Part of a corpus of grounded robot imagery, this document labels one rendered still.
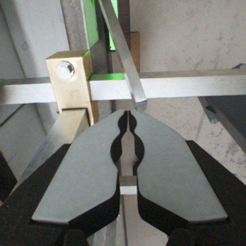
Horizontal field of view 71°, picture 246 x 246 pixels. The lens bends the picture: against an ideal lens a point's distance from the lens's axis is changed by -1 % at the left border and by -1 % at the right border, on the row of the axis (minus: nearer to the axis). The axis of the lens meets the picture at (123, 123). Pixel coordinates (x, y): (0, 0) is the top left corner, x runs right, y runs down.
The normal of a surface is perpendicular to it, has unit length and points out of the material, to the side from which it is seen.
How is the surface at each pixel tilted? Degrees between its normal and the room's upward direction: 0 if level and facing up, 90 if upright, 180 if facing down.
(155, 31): 0
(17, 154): 90
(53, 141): 90
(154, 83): 0
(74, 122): 90
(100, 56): 0
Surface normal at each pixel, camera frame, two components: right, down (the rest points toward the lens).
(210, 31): -0.02, 0.55
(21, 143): 1.00, -0.04
